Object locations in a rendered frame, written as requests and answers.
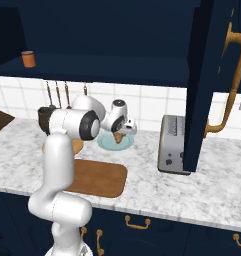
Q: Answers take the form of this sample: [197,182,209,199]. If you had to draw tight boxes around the light blue plate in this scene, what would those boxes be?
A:
[96,129,135,152]

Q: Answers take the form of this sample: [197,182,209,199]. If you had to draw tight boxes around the brown wooden box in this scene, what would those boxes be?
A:
[0,107,16,134]

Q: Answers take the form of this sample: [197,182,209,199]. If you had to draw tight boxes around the navy drawer front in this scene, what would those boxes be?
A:
[90,207,192,256]
[185,223,241,256]

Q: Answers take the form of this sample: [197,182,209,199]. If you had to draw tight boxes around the orange jam jar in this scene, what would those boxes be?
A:
[21,50,37,69]

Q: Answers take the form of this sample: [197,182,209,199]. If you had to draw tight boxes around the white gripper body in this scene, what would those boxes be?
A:
[119,117,139,136]

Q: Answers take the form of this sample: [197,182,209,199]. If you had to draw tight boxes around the orange round pastry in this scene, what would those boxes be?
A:
[41,138,85,156]

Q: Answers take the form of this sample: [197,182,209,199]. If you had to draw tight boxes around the brass cabinet door handle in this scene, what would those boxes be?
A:
[204,21,241,138]

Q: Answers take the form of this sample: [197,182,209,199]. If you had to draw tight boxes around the navy base cupboard door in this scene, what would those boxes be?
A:
[0,191,56,256]

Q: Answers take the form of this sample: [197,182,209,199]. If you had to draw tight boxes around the brown pastry on plate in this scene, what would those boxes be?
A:
[112,131,125,145]

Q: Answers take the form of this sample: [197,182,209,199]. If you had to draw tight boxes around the dark brown pot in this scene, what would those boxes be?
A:
[37,106,54,136]

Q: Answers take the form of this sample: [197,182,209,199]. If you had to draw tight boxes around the silver toaster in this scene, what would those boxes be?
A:
[157,114,192,176]

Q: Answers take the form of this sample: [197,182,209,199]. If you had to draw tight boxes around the brass drawer handle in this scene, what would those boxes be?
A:
[232,233,241,250]
[124,214,152,231]

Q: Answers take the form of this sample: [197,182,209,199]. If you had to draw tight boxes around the brown wooden cutting board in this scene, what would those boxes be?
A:
[65,158,129,199]

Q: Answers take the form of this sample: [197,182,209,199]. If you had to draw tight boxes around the brass cupboard handle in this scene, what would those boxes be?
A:
[95,228,105,256]
[79,226,88,242]

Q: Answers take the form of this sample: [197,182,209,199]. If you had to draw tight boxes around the navy wall cabinet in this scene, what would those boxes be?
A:
[0,0,202,88]

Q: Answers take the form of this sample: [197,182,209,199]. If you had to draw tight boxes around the navy cabinet door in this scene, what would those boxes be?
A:
[183,0,240,174]

